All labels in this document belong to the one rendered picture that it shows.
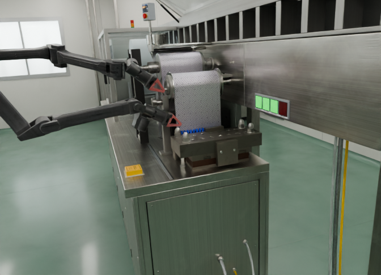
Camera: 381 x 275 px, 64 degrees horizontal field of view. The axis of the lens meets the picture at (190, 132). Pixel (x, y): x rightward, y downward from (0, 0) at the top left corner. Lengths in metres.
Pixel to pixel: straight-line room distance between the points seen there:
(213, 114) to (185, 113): 0.15
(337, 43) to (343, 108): 0.19
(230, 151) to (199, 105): 0.29
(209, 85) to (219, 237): 0.72
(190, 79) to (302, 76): 0.57
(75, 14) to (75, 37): 0.44
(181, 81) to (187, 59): 0.28
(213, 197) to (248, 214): 0.21
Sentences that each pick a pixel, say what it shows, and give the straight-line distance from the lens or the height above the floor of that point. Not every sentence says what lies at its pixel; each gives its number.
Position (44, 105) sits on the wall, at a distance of 7.11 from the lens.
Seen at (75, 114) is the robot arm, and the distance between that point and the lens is 1.33.
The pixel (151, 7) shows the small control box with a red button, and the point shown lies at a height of 1.68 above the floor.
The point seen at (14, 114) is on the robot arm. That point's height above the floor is 1.23.
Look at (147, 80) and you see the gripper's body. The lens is 1.45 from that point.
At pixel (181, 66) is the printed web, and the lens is 1.72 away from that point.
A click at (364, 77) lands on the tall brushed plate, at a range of 0.94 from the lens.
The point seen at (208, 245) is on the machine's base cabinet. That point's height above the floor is 0.54.
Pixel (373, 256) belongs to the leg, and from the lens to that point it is 1.31.
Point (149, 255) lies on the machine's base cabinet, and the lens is 1.44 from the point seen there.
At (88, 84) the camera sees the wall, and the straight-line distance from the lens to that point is 7.00.
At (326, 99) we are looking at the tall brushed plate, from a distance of 1.05.
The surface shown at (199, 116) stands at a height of 1.10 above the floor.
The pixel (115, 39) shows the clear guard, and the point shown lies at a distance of 2.45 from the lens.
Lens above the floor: 1.43
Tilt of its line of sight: 15 degrees down
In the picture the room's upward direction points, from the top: 3 degrees counter-clockwise
